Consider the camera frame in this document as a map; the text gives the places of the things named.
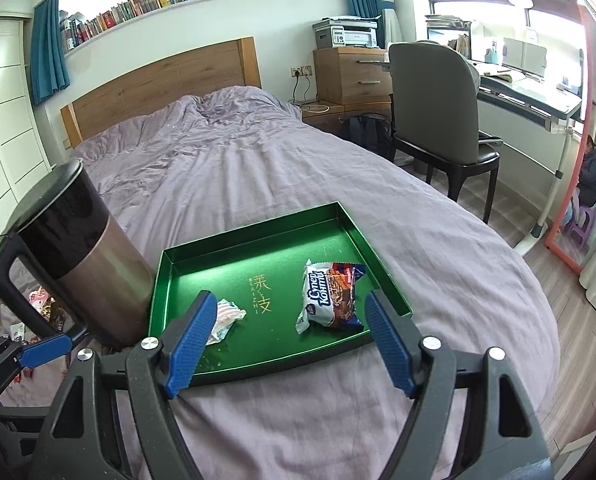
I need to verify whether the white cylinder appliance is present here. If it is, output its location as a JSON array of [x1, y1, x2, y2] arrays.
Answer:
[[395, 0, 417, 43]]

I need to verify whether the white cookie packet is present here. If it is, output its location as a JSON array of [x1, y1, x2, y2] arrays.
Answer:
[[296, 258, 369, 335]]

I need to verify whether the black backpack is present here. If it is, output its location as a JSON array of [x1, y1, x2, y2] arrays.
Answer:
[[348, 112, 395, 161]]

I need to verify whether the wooden drawer cabinet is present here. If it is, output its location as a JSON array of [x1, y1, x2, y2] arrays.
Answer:
[[313, 47, 393, 106]]

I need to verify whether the green tray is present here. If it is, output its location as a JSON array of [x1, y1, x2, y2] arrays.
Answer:
[[146, 201, 413, 387]]

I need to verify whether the grey chair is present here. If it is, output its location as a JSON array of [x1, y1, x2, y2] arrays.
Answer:
[[388, 41, 504, 225]]

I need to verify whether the white desk lamp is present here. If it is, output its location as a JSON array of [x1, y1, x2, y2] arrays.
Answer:
[[507, 0, 536, 26]]

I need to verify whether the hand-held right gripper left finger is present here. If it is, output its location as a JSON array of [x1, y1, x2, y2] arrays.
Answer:
[[28, 290, 219, 480]]

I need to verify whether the pink framed mirror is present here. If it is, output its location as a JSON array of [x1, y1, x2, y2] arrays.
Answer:
[[544, 2, 596, 273]]

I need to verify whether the bed with purple sheet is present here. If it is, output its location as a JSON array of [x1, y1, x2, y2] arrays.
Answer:
[[0, 86, 561, 480]]

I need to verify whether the pink cartoon packet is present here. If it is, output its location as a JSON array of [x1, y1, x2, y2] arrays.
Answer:
[[28, 287, 53, 316]]

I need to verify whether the wooden nightstand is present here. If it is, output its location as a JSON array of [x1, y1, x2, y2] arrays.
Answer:
[[289, 100, 393, 138]]

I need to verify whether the small striped candy wrapper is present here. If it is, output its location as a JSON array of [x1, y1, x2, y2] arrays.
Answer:
[[205, 299, 247, 346]]

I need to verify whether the brown snack packet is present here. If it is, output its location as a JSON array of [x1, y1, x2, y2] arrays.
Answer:
[[42, 297, 71, 333]]

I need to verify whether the black and steel kettle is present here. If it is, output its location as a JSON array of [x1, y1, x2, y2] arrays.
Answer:
[[0, 157, 157, 352]]

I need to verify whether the wooden headboard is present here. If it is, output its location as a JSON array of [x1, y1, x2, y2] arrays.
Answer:
[[60, 36, 263, 150]]

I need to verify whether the white printer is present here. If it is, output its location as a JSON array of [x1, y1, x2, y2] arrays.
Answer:
[[312, 16, 381, 50]]

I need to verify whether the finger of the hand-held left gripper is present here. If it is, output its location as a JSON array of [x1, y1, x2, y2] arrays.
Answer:
[[8, 322, 89, 371]]

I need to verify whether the white wardrobe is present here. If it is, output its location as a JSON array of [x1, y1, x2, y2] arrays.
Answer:
[[0, 15, 48, 306]]

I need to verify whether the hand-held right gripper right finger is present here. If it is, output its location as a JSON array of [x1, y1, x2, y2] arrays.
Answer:
[[364, 290, 554, 480]]

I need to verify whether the grey desk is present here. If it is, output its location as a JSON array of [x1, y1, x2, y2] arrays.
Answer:
[[470, 60, 584, 253]]

